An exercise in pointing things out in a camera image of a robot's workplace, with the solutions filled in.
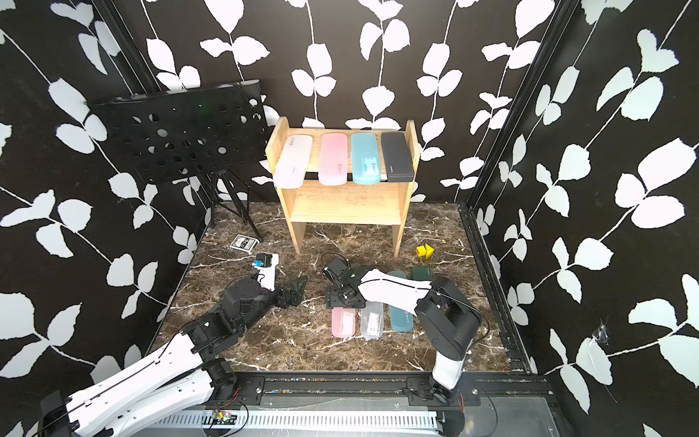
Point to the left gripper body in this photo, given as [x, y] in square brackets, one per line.
[281, 299]

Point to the black perforated music stand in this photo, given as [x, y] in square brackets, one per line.
[217, 132]

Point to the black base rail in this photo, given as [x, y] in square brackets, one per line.
[255, 388]

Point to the clear white pencil case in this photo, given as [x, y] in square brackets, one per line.
[372, 321]

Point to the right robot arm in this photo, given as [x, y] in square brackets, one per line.
[449, 320]

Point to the white slotted cable duct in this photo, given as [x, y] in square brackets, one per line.
[342, 421]

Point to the dark grey pencil case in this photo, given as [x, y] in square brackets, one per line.
[397, 157]

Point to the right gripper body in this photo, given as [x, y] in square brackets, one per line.
[336, 298]

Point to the frosted white pencil case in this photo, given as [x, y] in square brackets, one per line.
[291, 167]

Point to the pink pencil case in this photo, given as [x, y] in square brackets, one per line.
[333, 159]
[343, 322]

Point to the dark green pencil case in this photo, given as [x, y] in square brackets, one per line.
[421, 274]

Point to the teal pencil case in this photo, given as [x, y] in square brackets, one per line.
[401, 321]

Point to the wooden two-tier shelf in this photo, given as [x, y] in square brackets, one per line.
[384, 204]

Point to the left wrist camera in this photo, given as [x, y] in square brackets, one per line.
[266, 266]

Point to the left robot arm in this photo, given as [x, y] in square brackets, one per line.
[185, 372]

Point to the light blue upper pencil case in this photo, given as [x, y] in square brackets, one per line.
[366, 169]

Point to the small yellow block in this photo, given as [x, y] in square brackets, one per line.
[425, 251]

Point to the black white tag card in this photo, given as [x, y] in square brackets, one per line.
[244, 244]

